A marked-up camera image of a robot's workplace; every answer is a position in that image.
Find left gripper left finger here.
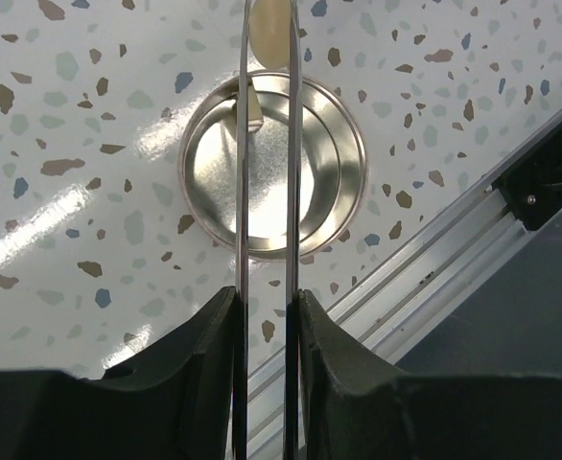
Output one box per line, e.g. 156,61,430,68
0,287,235,459

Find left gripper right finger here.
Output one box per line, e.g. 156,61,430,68
298,290,562,459

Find silver metal tweezers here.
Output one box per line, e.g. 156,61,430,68
232,1,303,459

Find white square chocolate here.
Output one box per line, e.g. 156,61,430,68
230,87,264,135

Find white oval chocolate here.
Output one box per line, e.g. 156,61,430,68
248,0,291,70

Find round silver tin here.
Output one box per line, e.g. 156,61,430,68
178,71,367,261

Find aluminium front rail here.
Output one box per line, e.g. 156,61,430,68
245,85,562,451

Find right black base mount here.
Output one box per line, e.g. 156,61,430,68
494,122,562,231

